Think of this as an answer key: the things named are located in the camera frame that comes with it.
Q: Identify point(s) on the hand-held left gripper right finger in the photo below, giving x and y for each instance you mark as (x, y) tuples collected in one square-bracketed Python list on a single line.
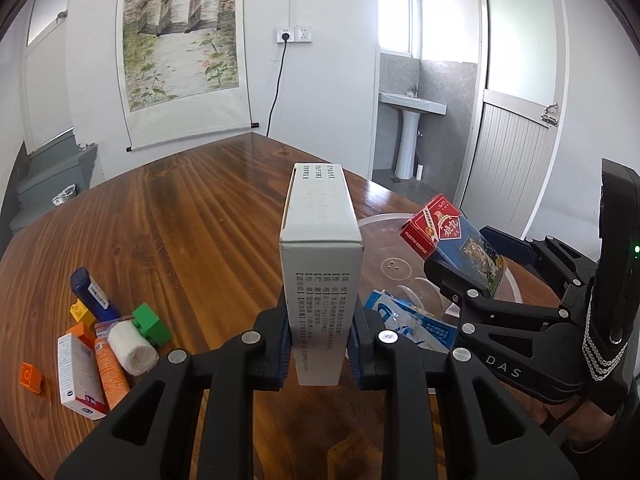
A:
[(356, 347)]

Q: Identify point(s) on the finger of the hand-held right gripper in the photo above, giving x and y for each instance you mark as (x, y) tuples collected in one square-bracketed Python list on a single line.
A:
[(510, 248), (500, 307)]

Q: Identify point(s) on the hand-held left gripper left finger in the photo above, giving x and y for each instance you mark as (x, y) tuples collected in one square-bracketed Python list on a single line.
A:
[(283, 347)]

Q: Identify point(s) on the blue and white mask packet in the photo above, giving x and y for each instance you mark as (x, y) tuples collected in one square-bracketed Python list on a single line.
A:
[(405, 321)]

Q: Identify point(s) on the red and blue card box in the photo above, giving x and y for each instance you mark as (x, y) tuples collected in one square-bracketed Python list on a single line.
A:
[(450, 230)]

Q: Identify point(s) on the long white medicine box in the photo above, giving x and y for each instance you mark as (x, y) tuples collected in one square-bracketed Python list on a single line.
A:
[(320, 260)]

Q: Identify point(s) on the clear plastic bowl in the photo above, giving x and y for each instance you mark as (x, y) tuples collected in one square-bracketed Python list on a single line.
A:
[(395, 250)]

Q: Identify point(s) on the green toy block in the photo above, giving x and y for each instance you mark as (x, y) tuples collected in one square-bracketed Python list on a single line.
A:
[(150, 322)]

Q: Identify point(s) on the white bandage roll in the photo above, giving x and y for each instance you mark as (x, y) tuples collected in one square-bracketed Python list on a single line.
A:
[(131, 351)]

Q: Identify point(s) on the orange tube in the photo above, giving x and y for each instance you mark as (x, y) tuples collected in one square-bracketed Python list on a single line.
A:
[(110, 375)]

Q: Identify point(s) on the clear zip bag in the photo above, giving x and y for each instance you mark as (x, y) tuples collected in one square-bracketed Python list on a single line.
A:
[(102, 329)]

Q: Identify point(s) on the small white medicine box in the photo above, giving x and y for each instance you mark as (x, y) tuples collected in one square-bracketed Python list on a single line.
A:
[(75, 375)]

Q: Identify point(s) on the wooden desktop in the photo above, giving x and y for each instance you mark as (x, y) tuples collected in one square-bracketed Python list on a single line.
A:
[(200, 220)]

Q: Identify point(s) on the person's right hand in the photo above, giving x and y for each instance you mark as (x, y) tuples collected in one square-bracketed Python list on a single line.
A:
[(580, 430)]

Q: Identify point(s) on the white ribbed door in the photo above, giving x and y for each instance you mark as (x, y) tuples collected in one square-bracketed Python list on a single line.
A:
[(505, 160)]

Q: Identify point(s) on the metal door latch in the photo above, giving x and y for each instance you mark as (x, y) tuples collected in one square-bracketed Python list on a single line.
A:
[(551, 116)]

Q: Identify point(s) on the dark blue tube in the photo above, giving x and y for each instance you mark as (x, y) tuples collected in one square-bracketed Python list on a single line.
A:
[(90, 292)]

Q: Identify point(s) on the orange toy block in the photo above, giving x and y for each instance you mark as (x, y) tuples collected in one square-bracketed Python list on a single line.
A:
[(80, 334)]

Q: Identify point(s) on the yellow toy block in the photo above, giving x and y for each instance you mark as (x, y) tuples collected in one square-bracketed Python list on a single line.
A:
[(80, 312)]

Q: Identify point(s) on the small flat orange block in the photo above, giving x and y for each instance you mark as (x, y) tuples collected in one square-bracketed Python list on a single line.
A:
[(31, 376)]

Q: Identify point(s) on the window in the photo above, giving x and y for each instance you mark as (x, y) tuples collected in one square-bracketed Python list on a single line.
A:
[(396, 15)]

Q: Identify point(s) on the crumpled foil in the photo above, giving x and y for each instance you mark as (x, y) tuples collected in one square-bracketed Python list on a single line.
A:
[(64, 195)]

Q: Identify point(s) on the grey stairs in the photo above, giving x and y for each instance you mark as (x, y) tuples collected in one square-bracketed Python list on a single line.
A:
[(50, 180)]

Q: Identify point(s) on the hanging scroll painting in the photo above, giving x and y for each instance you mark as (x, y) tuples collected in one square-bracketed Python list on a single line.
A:
[(180, 35)]

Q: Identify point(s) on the plain white door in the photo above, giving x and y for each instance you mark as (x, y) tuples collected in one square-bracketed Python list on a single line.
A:
[(47, 90)]

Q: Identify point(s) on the white pedestal sink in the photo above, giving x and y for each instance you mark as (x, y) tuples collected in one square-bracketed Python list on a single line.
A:
[(411, 105)]

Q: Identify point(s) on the white wall socket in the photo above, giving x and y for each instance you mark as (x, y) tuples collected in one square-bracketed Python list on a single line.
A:
[(284, 35), (302, 34)]

